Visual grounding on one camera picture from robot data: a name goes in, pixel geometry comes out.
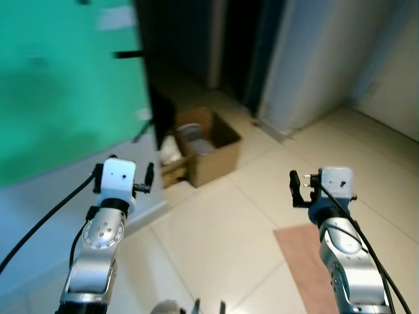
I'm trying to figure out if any white crumpled bag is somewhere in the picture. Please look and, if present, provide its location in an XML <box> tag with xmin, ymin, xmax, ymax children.
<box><xmin>160</xmin><ymin>134</ymin><xmax>185</xmax><ymax>166</ymax></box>

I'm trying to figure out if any grey metal pot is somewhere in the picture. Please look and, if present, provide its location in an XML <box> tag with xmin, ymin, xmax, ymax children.
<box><xmin>178</xmin><ymin>123</ymin><xmax>217</xmax><ymax>156</ymax></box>

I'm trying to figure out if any pink floor mat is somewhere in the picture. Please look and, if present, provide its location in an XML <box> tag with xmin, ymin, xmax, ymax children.
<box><xmin>273</xmin><ymin>224</ymin><xmax>342</xmax><ymax>314</ymax></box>

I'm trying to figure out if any brown cardboard box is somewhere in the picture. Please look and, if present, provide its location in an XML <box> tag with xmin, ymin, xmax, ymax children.
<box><xmin>160</xmin><ymin>107</ymin><xmax>243</xmax><ymax>190</ymax></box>

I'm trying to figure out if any green door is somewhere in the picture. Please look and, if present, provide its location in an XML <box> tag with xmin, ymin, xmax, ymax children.
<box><xmin>0</xmin><ymin>0</ymin><xmax>155</xmax><ymax>188</ymax></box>

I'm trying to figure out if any white door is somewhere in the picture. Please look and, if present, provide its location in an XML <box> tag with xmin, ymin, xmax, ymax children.
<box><xmin>257</xmin><ymin>0</ymin><xmax>419</xmax><ymax>139</ymax></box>

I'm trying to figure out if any white paper sheet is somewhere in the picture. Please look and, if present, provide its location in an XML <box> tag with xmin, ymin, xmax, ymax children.
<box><xmin>98</xmin><ymin>6</ymin><xmax>139</xmax><ymax>31</ymax></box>

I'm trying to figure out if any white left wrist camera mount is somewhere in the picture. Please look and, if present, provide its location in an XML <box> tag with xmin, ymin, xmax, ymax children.
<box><xmin>98</xmin><ymin>157</ymin><xmax>138</xmax><ymax>211</ymax></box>

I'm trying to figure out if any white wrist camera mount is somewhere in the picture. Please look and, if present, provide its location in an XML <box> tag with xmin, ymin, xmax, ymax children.
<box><xmin>318</xmin><ymin>167</ymin><xmax>358</xmax><ymax>201</ymax></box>
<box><xmin>98</xmin><ymin>157</ymin><xmax>138</xmax><ymax>211</ymax></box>

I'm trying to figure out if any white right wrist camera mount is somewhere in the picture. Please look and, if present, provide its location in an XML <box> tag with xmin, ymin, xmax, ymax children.
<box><xmin>318</xmin><ymin>167</ymin><xmax>358</xmax><ymax>201</ymax></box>

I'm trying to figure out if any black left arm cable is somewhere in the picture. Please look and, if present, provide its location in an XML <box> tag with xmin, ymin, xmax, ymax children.
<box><xmin>0</xmin><ymin>173</ymin><xmax>100</xmax><ymax>275</ymax></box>

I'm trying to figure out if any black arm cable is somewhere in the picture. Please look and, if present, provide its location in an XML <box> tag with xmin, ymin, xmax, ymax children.
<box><xmin>0</xmin><ymin>173</ymin><xmax>100</xmax><ymax>275</ymax></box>
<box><xmin>318</xmin><ymin>183</ymin><xmax>413</xmax><ymax>314</ymax></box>

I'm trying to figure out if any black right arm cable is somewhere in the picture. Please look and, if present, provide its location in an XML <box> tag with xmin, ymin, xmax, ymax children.
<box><xmin>318</xmin><ymin>183</ymin><xmax>413</xmax><ymax>314</ymax></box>

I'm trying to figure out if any black door handle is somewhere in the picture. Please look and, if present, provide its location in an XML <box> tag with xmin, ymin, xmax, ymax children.
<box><xmin>114</xmin><ymin>49</ymin><xmax>145</xmax><ymax>60</ymax></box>

